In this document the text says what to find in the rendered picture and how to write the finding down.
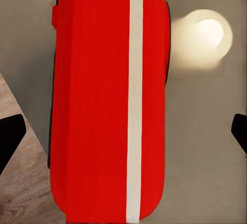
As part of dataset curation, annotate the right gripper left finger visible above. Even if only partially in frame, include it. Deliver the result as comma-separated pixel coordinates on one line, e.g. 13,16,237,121
0,113,26,174

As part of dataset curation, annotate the radio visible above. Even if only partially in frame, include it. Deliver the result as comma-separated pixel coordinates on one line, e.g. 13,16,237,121
47,0,171,224

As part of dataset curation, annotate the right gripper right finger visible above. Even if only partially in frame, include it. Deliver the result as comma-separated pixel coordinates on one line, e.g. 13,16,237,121
231,113,247,154

